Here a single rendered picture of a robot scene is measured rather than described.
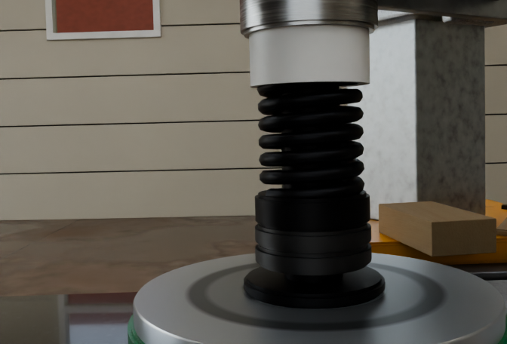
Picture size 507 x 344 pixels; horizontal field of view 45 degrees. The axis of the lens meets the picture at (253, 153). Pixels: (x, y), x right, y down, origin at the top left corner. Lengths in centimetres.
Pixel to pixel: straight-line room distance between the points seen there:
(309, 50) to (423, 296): 15
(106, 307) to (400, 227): 56
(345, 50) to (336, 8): 2
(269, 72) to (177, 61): 607
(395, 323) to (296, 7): 17
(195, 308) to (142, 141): 612
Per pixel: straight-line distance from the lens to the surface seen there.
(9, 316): 56
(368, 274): 38
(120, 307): 55
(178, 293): 37
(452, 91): 118
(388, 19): 113
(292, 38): 33
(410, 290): 37
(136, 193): 650
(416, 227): 94
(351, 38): 34
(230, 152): 632
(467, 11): 51
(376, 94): 118
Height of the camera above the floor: 98
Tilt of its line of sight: 3 degrees down
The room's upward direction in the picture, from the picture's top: 1 degrees counter-clockwise
